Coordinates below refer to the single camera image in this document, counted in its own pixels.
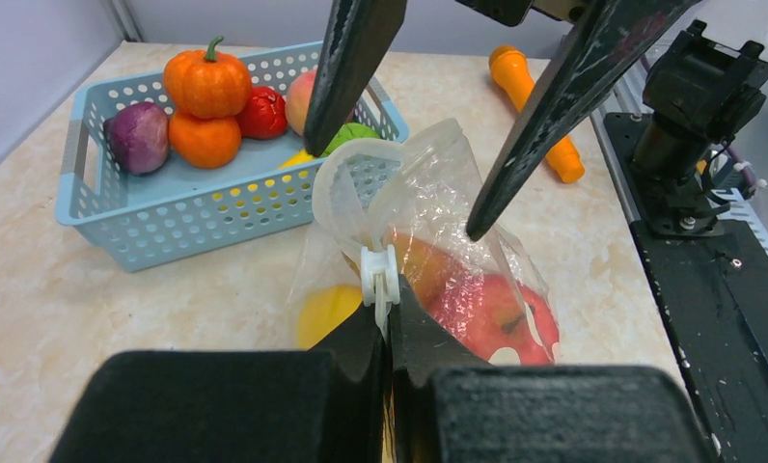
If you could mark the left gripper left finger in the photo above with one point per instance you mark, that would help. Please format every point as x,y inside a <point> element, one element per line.
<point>324,404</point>

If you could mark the toy peach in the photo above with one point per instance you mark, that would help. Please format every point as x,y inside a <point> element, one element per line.
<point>298,100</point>

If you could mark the blue perforated plastic basket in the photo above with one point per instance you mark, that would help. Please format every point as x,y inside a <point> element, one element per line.
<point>180,210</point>

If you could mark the red toy pepper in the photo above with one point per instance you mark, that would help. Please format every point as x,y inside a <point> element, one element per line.
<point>264,115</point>

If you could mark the purple toy onion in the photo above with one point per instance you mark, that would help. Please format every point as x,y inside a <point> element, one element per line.
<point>138,138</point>

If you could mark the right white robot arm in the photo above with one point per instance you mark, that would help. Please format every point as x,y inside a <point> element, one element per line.
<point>703,89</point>

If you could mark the green toy lime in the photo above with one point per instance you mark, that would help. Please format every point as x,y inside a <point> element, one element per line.
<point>349,132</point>

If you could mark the clear dotted zip bag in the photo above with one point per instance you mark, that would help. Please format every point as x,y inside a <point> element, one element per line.
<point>408,203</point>

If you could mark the small orange toy fruit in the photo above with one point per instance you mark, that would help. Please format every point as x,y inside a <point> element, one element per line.
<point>427,267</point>

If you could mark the red toy apple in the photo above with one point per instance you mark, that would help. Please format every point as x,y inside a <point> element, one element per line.
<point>486,312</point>

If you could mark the yellow toy banana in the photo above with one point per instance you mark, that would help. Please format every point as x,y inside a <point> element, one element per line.
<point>301,157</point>

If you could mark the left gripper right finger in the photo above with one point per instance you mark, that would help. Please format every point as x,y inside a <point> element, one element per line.
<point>452,406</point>

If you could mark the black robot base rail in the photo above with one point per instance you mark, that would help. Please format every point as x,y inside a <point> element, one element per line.
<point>709,276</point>

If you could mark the orange toy tangerine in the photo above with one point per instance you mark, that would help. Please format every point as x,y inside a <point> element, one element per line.
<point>204,143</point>

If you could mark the orange toy pumpkin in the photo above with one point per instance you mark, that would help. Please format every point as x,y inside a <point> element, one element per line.
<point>207,83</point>

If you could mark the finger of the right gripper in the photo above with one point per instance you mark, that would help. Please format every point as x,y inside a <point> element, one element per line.
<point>358,35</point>
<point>606,41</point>

